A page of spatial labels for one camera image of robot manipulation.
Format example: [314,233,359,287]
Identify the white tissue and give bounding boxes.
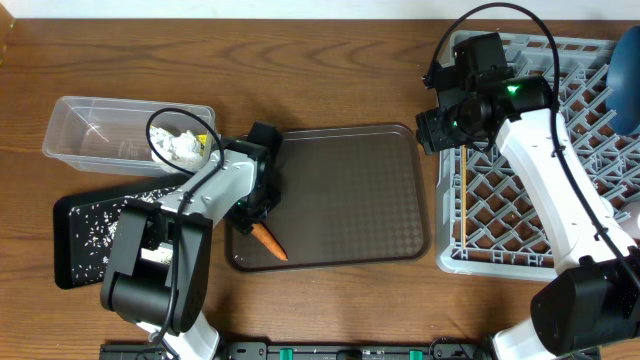
[150,126,204,171]

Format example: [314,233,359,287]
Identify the orange carrot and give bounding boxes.
[251,223,288,261]

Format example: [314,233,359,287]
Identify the large blue plate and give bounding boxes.
[606,25,639,136]

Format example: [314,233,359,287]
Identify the white rice grains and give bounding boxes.
[69,187,175,285]

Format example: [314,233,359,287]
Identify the pink plastic cup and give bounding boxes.
[620,201,640,240]

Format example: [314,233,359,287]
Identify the yellow snack wrapper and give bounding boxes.
[196,135,208,147]

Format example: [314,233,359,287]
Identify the small blue bowl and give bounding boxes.
[600,196,615,219]

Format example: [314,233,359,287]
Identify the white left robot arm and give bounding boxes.
[100,138,282,359]

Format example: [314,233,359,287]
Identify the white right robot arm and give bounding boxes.
[416,73,639,359]

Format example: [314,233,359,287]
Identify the grey dishwasher rack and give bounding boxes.
[436,37,639,282]

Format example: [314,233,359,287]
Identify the clear plastic waste bin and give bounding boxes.
[42,96,216,177]

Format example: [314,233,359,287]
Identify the black waste bin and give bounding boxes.
[53,175,186,290]

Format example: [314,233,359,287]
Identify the dark brown serving tray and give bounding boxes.
[225,124,431,273]

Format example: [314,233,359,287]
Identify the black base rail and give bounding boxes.
[98,339,493,360]

